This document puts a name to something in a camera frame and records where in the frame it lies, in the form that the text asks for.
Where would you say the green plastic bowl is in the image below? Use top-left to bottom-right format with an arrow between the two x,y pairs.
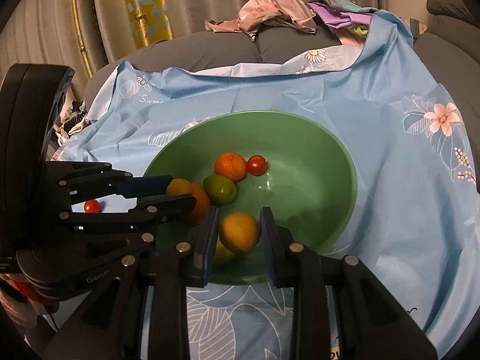
144,109 -> 358,285

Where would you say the black camera box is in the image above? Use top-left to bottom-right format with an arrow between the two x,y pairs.
1,63 -> 75,172

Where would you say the yellow-green tomato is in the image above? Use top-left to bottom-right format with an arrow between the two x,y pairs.
214,239 -> 237,265

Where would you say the orange tangerine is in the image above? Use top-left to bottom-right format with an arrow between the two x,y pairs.
189,183 -> 210,225
214,152 -> 247,182

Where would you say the tan longan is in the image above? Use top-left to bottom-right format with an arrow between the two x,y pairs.
166,178 -> 194,197
219,212 -> 260,253

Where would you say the yellow patterned curtain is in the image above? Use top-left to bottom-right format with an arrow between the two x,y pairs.
124,0 -> 173,49

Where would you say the grey curtain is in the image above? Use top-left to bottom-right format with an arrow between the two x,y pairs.
1,0 -> 387,98

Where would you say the purple garment pile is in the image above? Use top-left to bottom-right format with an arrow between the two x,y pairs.
306,0 -> 377,46

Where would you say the green tomato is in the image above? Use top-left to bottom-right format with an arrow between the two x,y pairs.
202,174 -> 238,205

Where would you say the light blue floral cloth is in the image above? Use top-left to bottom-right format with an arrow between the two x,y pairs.
55,10 -> 479,356

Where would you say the grey sofa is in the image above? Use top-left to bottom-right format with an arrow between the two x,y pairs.
84,0 -> 480,117

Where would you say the pink crumpled garment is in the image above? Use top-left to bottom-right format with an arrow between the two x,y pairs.
204,0 -> 317,41

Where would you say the red cherry tomato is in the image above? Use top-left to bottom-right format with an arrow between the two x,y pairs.
83,199 -> 102,214
247,154 -> 268,176

